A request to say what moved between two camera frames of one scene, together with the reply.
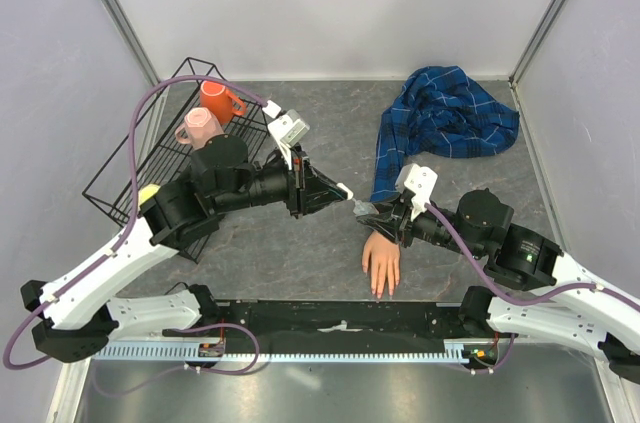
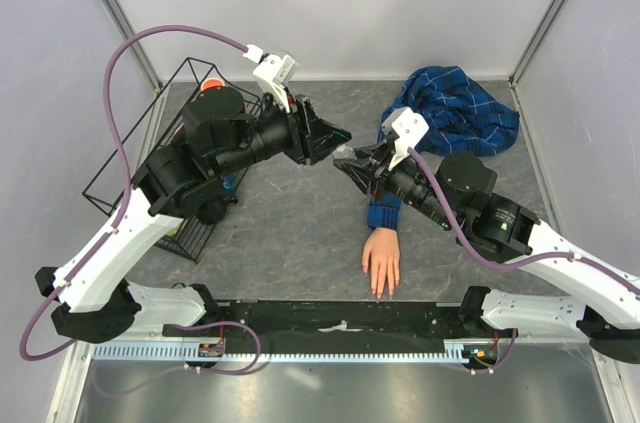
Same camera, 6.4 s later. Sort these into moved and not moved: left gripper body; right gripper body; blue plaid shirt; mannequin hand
Moved: left gripper body; right gripper body
Not moved: mannequin hand; blue plaid shirt
